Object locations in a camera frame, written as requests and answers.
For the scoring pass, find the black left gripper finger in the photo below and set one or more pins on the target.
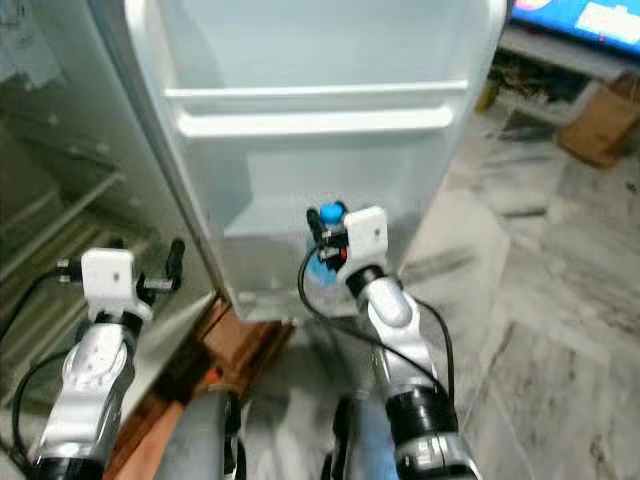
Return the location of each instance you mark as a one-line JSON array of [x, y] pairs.
[[68, 270], [176, 258]]

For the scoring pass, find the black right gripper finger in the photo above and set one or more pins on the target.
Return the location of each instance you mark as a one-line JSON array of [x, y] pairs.
[[345, 222], [315, 226]]

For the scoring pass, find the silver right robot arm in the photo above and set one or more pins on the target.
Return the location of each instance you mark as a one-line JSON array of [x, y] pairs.
[[390, 310]]

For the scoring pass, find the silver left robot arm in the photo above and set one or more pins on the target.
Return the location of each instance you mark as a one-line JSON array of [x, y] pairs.
[[90, 380]]

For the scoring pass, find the white fridge door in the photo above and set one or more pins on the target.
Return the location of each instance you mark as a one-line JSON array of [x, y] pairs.
[[260, 170]]

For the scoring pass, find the red brown brick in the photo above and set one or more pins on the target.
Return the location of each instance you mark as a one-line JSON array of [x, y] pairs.
[[145, 435], [240, 345]]

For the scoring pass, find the grey left robot leg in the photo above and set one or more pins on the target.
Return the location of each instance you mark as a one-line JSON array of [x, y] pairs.
[[200, 440]]

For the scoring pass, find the grey robot leg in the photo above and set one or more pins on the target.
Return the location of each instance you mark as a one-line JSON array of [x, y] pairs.
[[200, 440], [365, 445]]

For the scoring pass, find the grey right robot leg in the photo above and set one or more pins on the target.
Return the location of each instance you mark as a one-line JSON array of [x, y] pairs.
[[365, 445]]

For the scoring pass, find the white television stand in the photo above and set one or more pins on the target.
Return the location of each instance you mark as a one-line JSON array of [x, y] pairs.
[[540, 60]]

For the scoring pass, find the brown paper bag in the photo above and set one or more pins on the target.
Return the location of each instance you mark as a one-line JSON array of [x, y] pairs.
[[605, 125]]

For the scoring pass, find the flat screen television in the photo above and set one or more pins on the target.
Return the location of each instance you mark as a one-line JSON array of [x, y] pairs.
[[580, 20]]

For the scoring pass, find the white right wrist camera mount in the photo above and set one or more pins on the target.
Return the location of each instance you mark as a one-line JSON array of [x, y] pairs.
[[368, 235]]

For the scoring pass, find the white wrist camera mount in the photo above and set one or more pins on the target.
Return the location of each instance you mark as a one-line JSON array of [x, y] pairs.
[[108, 280], [368, 235]]

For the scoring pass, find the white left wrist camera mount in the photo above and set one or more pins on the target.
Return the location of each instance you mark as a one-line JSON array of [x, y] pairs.
[[108, 280]]

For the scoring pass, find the white door shelf rail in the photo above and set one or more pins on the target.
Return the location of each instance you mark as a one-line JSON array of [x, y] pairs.
[[310, 122]]

